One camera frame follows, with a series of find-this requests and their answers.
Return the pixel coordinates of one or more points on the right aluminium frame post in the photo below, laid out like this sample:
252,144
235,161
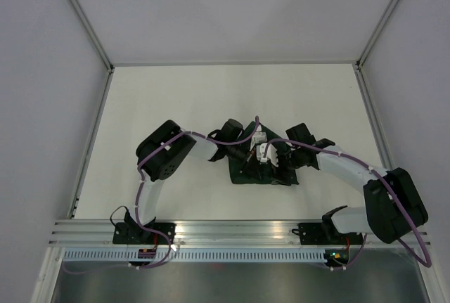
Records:
387,14

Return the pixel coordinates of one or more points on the aluminium front rail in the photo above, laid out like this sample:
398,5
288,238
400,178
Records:
187,233

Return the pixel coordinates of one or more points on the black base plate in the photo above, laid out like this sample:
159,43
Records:
313,233
123,235

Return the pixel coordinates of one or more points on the left aluminium frame post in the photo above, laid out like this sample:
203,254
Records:
91,34

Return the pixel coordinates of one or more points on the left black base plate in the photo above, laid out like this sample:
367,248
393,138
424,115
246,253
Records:
123,235

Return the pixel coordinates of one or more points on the dark green cloth napkin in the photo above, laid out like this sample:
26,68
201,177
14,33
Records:
261,174

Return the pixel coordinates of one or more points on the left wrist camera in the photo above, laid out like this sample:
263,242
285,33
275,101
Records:
259,137

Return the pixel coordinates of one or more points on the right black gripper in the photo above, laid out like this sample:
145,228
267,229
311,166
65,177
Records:
280,170

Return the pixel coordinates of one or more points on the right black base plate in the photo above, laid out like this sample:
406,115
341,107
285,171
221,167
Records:
313,233

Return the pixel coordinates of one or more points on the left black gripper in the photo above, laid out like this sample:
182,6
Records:
247,152

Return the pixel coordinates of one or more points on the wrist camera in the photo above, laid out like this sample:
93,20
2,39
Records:
259,137
267,153

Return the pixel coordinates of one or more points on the white slotted cable duct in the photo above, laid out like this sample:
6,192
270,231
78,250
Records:
200,255

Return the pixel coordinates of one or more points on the back aluminium frame bar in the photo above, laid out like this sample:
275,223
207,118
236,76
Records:
238,62

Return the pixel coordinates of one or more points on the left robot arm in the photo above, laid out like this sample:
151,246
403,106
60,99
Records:
161,154

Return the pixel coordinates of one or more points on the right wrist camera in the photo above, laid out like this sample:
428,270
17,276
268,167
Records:
267,153

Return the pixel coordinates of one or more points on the aluminium frame post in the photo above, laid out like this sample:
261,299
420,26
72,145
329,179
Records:
387,14
91,34

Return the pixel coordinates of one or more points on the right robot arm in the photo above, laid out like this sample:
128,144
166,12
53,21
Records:
392,204

